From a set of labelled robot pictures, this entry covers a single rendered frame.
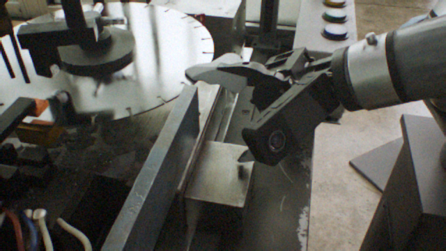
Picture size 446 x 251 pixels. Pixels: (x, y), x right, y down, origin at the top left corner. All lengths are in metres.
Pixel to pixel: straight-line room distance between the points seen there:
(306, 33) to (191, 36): 0.23
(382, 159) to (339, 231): 0.44
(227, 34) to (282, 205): 0.36
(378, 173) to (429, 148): 0.99
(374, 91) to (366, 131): 1.58
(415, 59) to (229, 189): 0.28
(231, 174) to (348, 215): 1.09
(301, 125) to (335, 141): 1.47
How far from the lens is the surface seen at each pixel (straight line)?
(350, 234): 1.56
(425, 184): 0.72
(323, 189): 1.67
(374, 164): 1.80
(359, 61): 0.42
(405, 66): 0.40
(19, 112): 0.45
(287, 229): 0.60
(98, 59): 0.55
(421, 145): 0.79
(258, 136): 0.39
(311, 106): 0.42
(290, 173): 0.67
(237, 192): 0.54
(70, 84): 0.53
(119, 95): 0.49
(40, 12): 1.22
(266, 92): 0.46
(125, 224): 0.29
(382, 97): 0.42
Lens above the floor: 1.23
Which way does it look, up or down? 41 degrees down
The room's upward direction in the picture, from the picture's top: straight up
